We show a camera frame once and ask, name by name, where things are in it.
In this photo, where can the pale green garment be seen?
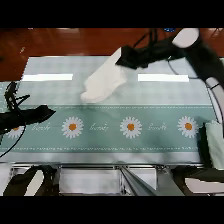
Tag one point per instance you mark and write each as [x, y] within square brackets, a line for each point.
[216, 145]

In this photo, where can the silver frame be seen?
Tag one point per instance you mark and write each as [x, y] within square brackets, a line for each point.
[90, 181]

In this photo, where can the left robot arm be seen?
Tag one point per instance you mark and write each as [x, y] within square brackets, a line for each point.
[20, 117]

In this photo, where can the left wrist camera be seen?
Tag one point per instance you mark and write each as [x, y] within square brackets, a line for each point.
[12, 95]

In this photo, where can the white garment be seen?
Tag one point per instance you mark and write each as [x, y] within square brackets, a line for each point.
[105, 80]

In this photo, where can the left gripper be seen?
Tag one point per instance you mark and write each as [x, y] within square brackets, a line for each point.
[43, 113]

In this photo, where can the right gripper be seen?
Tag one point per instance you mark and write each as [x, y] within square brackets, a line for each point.
[127, 57]

